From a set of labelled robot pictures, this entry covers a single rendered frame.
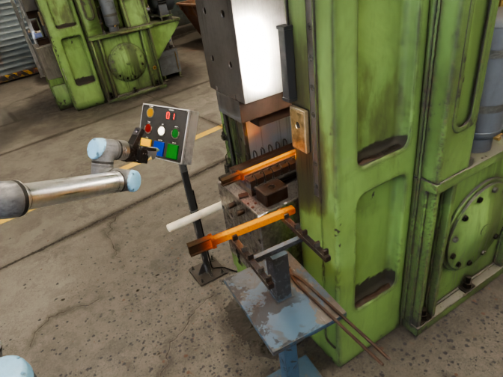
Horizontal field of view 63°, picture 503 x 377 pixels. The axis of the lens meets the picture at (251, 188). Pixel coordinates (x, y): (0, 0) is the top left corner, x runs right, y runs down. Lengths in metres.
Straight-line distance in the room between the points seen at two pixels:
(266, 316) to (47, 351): 1.64
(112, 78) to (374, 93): 5.32
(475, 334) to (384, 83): 1.49
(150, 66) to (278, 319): 5.53
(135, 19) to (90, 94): 1.27
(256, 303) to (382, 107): 0.87
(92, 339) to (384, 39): 2.23
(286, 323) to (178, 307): 1.31
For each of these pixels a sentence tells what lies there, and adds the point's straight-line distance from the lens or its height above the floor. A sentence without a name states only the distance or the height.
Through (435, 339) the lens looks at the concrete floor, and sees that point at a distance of 2.48.
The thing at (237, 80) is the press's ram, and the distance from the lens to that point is 1.59.
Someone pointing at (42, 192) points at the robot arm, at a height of 1.30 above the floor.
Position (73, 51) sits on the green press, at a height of 0.80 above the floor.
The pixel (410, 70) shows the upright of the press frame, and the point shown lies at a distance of 1.65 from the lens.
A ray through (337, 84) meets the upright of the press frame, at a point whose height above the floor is 1.47.
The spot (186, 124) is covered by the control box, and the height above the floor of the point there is 1.14.
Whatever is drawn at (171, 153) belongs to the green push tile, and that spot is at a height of 1.00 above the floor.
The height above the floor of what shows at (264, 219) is 1.04.
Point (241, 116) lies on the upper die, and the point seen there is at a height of 1.30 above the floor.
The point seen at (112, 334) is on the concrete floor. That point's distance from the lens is 2.71.
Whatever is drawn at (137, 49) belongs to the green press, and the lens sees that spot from 6.56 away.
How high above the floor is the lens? 1.92
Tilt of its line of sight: 32 degrees down
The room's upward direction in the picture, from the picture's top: 8 degrees counter-clockwise
